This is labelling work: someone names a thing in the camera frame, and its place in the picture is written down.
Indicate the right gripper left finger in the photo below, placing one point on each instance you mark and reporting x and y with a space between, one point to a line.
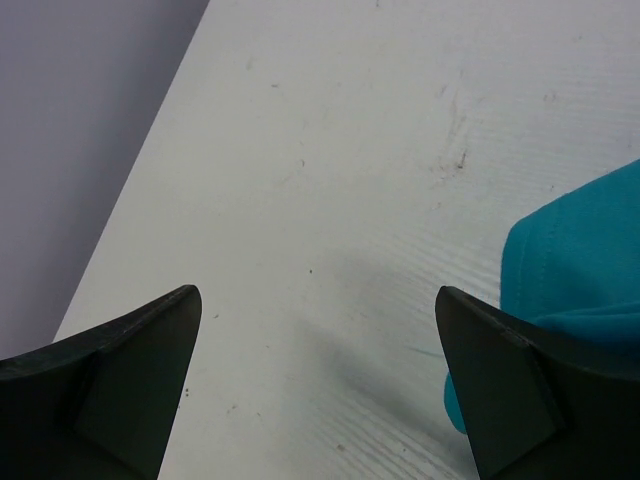
100 404

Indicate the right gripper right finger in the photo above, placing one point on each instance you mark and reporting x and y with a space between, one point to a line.
538 404

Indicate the teal t shirt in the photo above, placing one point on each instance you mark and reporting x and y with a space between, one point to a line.
573 265

